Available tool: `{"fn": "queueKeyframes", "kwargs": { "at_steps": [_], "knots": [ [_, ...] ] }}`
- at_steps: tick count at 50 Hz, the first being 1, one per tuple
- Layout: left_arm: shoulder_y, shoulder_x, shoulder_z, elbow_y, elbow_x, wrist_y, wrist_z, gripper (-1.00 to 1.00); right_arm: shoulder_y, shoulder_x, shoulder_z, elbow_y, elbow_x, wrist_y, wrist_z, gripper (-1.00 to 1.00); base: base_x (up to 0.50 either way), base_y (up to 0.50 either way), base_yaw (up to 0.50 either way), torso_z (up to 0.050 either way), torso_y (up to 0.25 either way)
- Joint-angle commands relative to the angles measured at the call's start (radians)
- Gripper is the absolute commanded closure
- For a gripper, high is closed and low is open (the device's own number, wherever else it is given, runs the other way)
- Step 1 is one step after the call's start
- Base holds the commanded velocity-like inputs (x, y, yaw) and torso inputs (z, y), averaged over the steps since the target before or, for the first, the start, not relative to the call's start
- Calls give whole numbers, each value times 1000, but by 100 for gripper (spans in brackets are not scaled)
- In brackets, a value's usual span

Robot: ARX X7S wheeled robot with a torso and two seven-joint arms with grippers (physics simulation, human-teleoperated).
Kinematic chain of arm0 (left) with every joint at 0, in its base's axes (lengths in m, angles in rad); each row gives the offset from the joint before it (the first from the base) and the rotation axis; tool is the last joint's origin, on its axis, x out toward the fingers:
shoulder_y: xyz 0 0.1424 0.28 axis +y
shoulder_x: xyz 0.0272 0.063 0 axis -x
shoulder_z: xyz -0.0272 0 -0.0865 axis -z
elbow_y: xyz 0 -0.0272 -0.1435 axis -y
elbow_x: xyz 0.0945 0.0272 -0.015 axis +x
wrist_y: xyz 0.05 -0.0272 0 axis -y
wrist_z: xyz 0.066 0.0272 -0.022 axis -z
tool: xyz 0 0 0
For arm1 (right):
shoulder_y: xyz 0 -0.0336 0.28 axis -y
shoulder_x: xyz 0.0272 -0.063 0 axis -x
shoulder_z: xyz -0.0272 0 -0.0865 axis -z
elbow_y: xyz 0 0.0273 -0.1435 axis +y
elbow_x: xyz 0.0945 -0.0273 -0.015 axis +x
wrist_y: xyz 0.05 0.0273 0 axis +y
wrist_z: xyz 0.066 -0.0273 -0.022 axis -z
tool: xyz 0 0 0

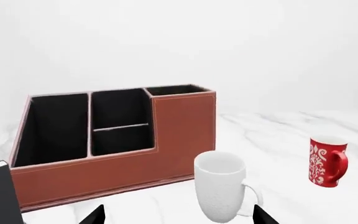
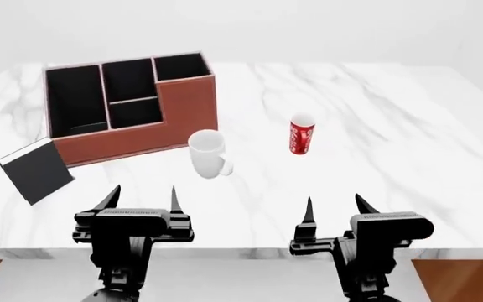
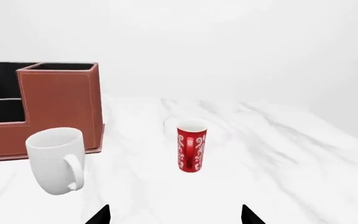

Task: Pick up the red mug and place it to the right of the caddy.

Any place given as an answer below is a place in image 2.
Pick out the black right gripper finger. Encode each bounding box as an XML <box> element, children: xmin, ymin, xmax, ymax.
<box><xmin>354</xmin><ymin>193</ymin><xmax>381</xmax><ymax>216</ymax></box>
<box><xmin>294</xmin><ymin>195</ymin><xmax>319</xmax><ymax>242</ymax></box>

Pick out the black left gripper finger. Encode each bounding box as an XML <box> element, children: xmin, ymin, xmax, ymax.
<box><xmin>164</xmin><ymin>185</ymin><xmax>194</xmax><ymax>232</ymax></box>
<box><xmin>75</xmin><ymin>184</ymin><xmax>122</xmax><ymax>232</ymax></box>

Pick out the white ceramic mug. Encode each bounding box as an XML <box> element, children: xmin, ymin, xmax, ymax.
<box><xmin>187</xmin><ymin>128</ymin><xmax>235</xmax><ymax>180</ymax></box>

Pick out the brown leather desk caddy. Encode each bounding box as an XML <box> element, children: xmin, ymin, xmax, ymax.
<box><xmin>42</xmin><ymin>50</ymin><xmax>219</xmax><ymax>168</ymax></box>

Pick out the black hardcover book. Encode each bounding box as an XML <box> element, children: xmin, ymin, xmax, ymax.
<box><xmin>0</xmin><ymin>136</ymin><xmax>75</xmax><ymax>206</ymax></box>

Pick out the red soda can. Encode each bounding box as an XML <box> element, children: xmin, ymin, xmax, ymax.
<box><xmin>287</xmin><ymin>112</ymin><xmax>317</xmax><ymax>156</ymax></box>

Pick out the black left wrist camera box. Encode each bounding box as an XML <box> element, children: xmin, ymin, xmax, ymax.
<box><xmin>93</xmin><ymin>206</ymin><xmax>166</xmax><ymax>232</ymax></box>

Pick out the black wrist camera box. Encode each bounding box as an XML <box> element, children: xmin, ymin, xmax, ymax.
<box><xmin>93</xmin><ymin>206</ymin><xmax>166</xmax><ymax>232</ymax></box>
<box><xmin>349</xmin><ymin>211</ymin><xmax>435</xmax><ymax>241</ymax></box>

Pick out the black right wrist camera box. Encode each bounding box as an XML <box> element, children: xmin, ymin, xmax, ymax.
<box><xmin>349</xmin><ymin>211</ymin><xmax>435</xmax><ymax>241</ymax></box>

